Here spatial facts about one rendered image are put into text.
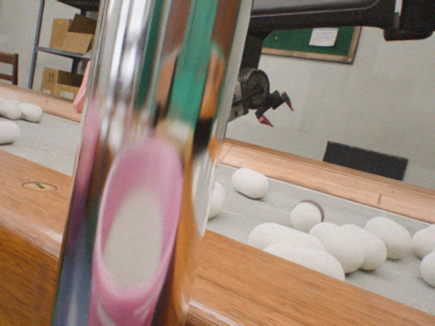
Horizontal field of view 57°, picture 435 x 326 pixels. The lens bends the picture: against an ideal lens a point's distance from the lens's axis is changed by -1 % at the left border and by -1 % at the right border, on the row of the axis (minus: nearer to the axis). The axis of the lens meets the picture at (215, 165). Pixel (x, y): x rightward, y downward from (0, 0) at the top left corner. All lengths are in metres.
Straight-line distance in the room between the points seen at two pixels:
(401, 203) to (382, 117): 1.95
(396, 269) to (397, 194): 0.20
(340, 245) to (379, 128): 2.18
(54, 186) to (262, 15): 0.54
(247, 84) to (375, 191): 0.67
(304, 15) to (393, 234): 0.45
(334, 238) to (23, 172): 0.14
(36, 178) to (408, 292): 0.17
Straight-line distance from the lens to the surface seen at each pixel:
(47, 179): 0.17
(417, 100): 2.36
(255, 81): 1.08
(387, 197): 0.44
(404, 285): 0.23
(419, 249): 0.28
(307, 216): 0.25
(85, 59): 0.65
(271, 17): 0.66
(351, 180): 0.45
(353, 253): 0.20
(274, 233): 0.18
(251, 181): 0.32
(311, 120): 2.50
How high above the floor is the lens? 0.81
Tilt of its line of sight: 8 degrees down
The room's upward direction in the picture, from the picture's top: 12 degrees clockwise
